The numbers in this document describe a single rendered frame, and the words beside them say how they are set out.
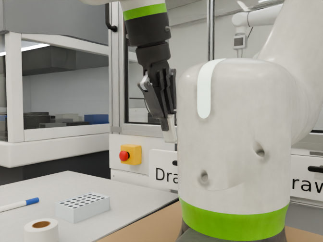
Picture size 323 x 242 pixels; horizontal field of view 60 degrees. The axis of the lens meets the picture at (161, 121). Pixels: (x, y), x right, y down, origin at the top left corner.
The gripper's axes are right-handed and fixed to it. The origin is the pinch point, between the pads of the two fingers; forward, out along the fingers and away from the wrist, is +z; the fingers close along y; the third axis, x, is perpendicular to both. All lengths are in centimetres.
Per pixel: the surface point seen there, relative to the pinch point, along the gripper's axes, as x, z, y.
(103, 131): -80, 27, -48
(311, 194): 28.4, 24.7, -17.0
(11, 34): -80, -32, -15
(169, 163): -6.9, 14.2, -6.5
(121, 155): -33.3, 18.3, -13.5
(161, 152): -9.6, 11.5, -7.5
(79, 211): -21.0, 17.0, 16.9
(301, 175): 26.0, 20.1, -18.6
